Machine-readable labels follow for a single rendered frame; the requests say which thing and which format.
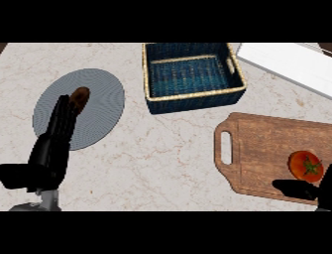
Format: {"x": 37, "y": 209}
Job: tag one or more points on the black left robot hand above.
{"x": 51, "y": 155}

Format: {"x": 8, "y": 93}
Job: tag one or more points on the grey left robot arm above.
{"x": 43, "y": 202}

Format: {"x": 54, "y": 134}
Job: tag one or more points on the red tomato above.
{"x": 306, "y": 166}

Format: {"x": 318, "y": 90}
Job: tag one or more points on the brown wooden cutting board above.
{"x": 271, "y": 152}

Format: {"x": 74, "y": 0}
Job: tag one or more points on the blue wicker basket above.
{"x": 192, "y": 77}

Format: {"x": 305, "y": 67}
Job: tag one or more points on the grey round placemat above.
{"x": 92, "y": 105}

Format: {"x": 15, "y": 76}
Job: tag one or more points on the brown oval food item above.
{"x": 80, "y": 98}

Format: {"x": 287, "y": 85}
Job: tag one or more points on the white rectangular appliance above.
{"x": 300, "y": 69}

